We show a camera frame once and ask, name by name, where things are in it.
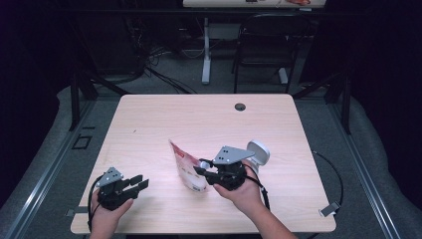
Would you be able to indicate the person's right hand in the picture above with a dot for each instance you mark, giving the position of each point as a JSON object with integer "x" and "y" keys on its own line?
{"x": 247, "y": 197}

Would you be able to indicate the black folding chair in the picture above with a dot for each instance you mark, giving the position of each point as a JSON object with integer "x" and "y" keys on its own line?
{"x": 270, "y": 43}

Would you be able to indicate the white desk leg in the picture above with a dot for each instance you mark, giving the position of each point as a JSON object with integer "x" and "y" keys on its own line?
{"x": 206, "y": 56}

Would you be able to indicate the person's left hand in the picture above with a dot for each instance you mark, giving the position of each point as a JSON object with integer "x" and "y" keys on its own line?
{"x": 106, "y": 219}

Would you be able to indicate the black metal stand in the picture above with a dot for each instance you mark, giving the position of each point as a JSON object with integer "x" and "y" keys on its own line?
{"x": 75, "y": 99}
{"x": 346, "y": 106}

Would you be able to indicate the white desk foot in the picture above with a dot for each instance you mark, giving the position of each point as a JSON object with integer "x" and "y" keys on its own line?
{"x": 283, "y": 75}

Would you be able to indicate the white pouch screw cap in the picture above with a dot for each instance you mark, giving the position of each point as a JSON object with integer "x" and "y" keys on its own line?
{"x": 203, "y": 164}

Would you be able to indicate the white-topped desk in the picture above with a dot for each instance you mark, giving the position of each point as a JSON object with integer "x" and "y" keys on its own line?
{"x": 232, "y": 3}

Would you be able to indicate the grey tape strip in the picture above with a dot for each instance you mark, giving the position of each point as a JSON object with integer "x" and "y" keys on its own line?
{"x": 79, "y": 210}

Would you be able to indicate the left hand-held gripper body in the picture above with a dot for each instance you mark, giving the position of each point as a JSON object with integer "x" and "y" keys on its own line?
{"x": 114, "y": 192}

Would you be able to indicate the grey flip-lid seasoning jar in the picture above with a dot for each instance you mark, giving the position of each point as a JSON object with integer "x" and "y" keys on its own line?
{"x": 258, "y": 152}

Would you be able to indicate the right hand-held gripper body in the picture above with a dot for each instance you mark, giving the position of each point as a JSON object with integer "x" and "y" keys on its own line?
{"x": 229, "y": 172}

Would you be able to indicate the white spout pouch red print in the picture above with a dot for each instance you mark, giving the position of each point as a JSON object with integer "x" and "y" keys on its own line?
{"x": 187, "y": 169}

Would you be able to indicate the aluminium floor rail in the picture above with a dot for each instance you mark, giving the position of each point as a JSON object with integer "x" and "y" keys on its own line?
{"x": 49, "y": 169}
{"x": 361, "y": 169}

